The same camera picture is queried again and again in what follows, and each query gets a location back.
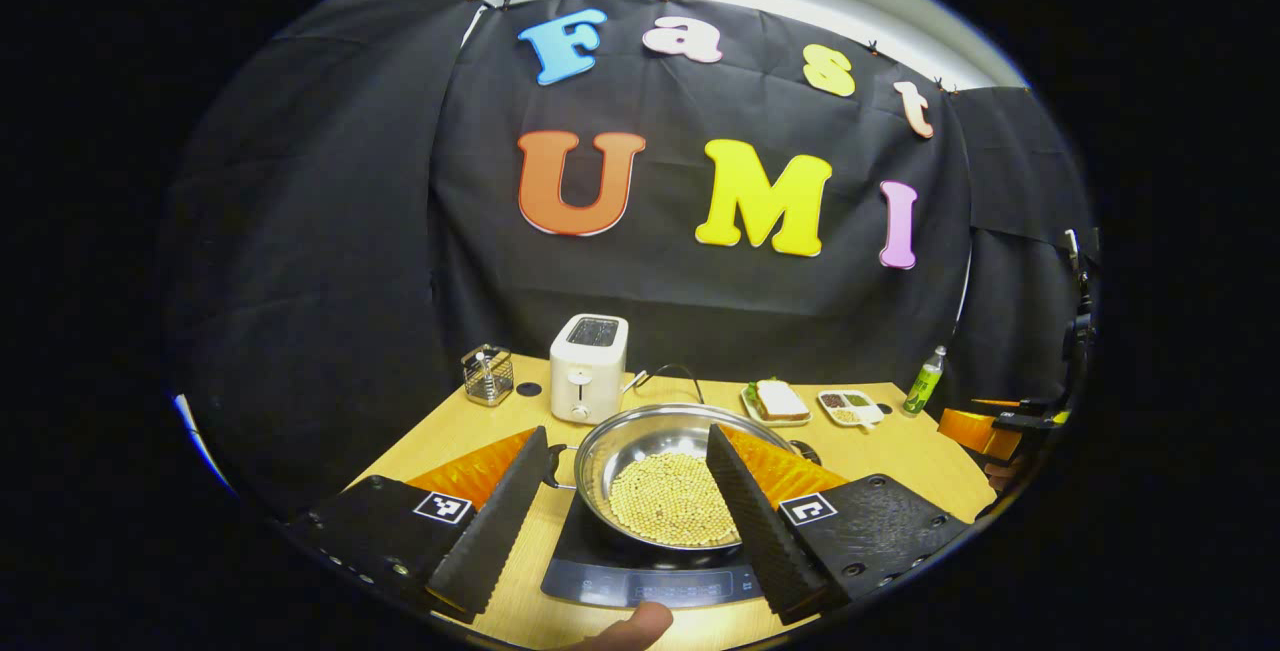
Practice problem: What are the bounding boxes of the stainless steel pot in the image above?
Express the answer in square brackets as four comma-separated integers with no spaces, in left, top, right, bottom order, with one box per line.
[543,403,823,554]

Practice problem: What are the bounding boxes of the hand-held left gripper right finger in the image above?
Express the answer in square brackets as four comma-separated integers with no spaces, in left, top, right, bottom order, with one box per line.
[705,423,971,624]

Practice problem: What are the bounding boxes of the black induction cooktop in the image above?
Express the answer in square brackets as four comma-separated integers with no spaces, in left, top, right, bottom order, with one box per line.
[540,491,766,610]

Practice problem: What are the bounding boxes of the metal wire basket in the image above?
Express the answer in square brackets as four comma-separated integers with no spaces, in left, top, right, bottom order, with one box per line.
[461,344,515,407]

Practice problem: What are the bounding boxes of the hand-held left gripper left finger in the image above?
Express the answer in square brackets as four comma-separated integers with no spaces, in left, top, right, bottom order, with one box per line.
[285,426,553,624]

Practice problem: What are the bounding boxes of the sandwich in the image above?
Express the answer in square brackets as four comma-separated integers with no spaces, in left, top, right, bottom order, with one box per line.
[755,379,810,422]

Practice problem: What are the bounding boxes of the black backdrop cloth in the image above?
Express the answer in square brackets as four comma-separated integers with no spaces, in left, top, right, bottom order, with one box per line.
[160,0,1101,522]

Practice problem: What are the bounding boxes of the black cooktop power cable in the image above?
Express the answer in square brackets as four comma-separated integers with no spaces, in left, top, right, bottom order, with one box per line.
[635,363,706,407]

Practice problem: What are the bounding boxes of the pale green square plate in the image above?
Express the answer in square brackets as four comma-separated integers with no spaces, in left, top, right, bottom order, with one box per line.
[741,383,813,428]

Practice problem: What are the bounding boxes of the green drink bottle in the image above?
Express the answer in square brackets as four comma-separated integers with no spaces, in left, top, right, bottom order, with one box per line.
[901,346,947,418]

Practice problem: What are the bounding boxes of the black metal stand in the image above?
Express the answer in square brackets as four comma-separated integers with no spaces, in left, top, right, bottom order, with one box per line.
[1062,229,1101,402]

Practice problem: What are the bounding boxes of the pile of soybeans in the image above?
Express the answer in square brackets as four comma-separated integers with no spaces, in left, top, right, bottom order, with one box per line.
[608,451,741,547]

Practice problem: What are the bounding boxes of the white toaster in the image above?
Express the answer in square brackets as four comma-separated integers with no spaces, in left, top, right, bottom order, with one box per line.
[549,314,630,425]

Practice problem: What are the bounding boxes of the white divided dish of beans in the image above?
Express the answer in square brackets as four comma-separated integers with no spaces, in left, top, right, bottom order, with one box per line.
[817,389,886,429]

